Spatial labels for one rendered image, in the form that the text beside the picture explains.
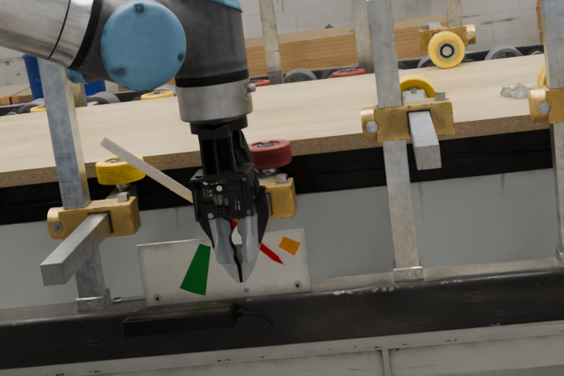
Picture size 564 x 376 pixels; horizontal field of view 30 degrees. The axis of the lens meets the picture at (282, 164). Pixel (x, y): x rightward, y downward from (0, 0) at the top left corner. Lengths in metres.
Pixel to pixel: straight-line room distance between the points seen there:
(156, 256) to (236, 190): 0.41
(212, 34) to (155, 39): 0.18
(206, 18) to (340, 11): 7.45
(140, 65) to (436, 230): 0.89
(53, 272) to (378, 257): 0.65
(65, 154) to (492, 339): 0.72
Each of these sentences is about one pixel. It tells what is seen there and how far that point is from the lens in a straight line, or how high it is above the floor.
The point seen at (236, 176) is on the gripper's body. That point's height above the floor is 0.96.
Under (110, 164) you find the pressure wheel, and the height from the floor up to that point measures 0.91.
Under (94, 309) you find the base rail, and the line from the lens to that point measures 1.70.
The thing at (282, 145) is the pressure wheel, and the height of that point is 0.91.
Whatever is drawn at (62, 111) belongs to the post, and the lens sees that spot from 1.63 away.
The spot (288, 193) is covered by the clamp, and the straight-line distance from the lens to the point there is 1.59.
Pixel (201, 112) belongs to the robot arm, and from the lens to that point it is 1.25.
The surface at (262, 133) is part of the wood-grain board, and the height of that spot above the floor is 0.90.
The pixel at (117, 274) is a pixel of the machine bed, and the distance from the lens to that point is 1.91.
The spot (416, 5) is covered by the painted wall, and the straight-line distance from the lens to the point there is 8.70.
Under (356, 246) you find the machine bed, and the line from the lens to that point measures 1.84.
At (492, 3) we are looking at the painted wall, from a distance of 8.76.
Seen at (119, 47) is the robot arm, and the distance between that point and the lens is 1.06.
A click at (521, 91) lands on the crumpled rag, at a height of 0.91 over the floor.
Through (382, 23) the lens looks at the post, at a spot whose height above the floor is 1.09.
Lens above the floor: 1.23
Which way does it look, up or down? 12 degrees down
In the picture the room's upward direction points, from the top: 7 degrees counter-clockwise
